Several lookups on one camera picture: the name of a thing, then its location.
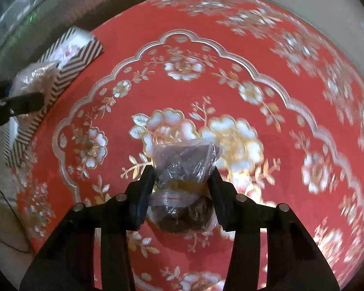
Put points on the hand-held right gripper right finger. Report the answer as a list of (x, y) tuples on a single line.
[(220, 200)]

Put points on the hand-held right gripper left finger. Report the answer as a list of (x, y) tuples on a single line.
[(142, 200)]

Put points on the clear bag of pale snacks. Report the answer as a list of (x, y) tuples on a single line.
[(33, 75)]

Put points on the clear bag of dark snacks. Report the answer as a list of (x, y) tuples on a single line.
[(182, 163)]

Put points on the white tray with striped rim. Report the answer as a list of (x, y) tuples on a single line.
[(63, 69)]

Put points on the white red snack packet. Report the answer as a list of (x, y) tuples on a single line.
[(68, 50)]

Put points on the red floral tablecloth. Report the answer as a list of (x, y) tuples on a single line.
[(261, 66)]

